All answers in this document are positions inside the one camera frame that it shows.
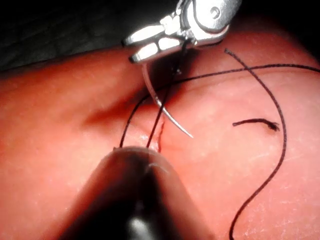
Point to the right arm needle driver jaw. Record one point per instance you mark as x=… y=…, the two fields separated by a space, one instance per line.
x=152 y=50
x=146 y=33

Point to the right arm needle driver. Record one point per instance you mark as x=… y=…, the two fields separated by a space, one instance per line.
x=207 y=18

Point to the curved steel needle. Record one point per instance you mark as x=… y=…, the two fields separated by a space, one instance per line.
x=156 y=97

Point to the dark left arm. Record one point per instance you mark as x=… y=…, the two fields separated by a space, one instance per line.
x=140 y=195

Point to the short cut black thread piece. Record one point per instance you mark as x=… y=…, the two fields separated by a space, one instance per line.
x=255 y=121

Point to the tissue pad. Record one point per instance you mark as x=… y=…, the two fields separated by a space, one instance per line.
x=62 y=140

